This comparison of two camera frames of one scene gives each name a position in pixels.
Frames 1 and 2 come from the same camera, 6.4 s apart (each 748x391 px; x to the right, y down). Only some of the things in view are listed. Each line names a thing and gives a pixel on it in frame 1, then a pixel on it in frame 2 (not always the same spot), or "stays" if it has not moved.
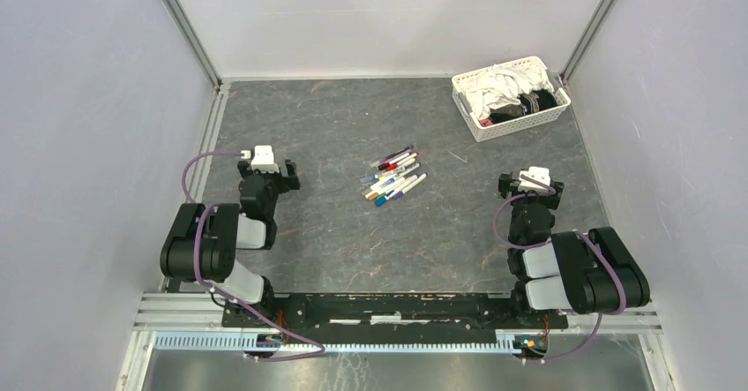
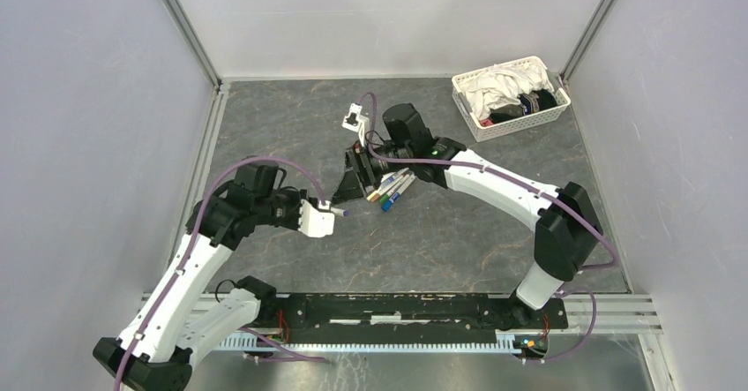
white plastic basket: (510, 96) stays
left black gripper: (286, 183) → (297, 196)
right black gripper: (507, 184) → (357, 160)
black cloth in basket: (529, 102) stays
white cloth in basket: (503, 86) stays
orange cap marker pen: (375, 195) stays
